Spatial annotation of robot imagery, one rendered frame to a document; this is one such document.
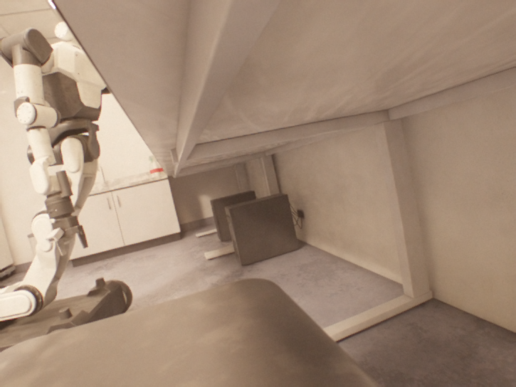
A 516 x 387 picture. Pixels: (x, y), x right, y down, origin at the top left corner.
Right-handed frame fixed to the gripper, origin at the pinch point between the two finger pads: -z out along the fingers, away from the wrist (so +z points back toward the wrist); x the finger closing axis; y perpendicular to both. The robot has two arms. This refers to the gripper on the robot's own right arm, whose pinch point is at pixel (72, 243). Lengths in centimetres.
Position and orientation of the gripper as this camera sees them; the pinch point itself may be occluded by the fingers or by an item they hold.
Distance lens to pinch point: 125.8
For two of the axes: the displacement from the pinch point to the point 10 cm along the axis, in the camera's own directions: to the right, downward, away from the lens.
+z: -3.1, -9.5, -0.1
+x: 9.3, -3.1, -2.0
